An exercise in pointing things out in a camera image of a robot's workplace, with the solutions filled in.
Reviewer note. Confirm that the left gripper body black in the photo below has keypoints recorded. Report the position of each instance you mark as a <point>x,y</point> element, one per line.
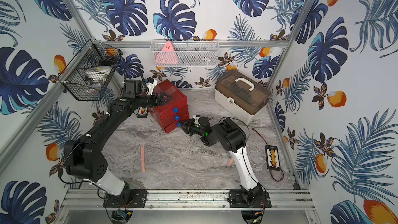
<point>154,99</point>

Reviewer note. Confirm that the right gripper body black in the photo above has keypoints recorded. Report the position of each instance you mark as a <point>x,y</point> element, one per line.
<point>196,127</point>

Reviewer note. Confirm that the red three-drawer cabinet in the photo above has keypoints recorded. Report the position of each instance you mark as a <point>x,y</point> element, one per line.
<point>169,115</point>

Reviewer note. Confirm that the pink fruit knife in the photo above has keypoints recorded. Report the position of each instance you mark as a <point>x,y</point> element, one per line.
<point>143,159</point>
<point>231,162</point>

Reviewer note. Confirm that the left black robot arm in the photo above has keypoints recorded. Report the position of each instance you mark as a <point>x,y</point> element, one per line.
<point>83,157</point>

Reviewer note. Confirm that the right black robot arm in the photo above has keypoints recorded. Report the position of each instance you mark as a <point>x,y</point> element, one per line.
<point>234,140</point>

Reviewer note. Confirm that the black connector board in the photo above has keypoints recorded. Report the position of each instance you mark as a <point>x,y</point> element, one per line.
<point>272,157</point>
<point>142,113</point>

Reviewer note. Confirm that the pink triangle item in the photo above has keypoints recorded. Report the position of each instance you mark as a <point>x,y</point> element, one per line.
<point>167,56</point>

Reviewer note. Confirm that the brown lid storage box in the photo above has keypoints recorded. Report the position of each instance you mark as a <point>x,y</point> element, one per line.
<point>241,95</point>

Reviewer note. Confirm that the white object in basket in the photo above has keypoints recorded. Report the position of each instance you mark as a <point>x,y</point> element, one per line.
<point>97,74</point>

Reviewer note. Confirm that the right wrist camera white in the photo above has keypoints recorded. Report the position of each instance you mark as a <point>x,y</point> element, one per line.
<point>196,119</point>

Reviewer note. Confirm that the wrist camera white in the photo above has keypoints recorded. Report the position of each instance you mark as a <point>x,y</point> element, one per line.
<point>151,83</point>
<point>196,119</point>

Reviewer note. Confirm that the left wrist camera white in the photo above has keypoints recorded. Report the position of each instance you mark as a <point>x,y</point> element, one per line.
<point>151,83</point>

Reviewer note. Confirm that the clear wall shelf basket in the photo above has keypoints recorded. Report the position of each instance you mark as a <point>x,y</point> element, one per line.
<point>191,52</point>

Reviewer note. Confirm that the black wire basket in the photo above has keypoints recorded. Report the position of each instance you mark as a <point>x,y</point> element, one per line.
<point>90,55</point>

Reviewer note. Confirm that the aluminium front rail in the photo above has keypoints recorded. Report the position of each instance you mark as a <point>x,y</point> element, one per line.
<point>215,200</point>

